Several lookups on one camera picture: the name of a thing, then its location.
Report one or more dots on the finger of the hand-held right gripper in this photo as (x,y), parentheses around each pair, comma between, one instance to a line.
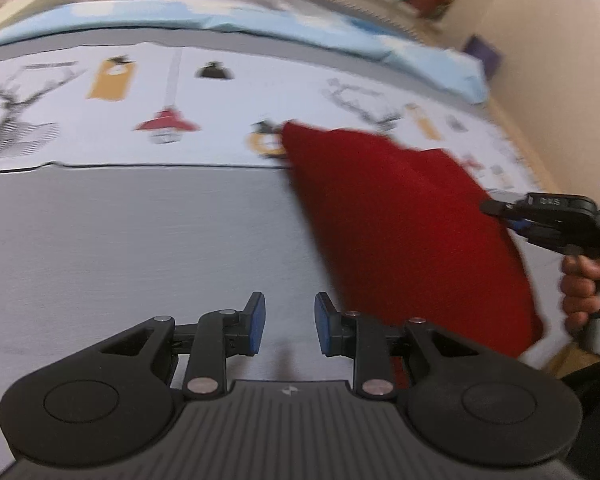
(540,237)
(502,206)

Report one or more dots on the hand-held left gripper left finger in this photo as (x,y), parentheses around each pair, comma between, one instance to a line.
(257,322)

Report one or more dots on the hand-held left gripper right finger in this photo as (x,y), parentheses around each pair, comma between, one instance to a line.
(324,325)

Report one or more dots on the dark red garment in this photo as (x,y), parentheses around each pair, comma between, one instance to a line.
(405,220)

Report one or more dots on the person's right hand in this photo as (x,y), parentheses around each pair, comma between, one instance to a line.
(582,285)

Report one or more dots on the purple box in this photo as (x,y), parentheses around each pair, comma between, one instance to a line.
(482,57)

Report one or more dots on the light blue pillow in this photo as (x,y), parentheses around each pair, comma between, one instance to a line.
(230,15)

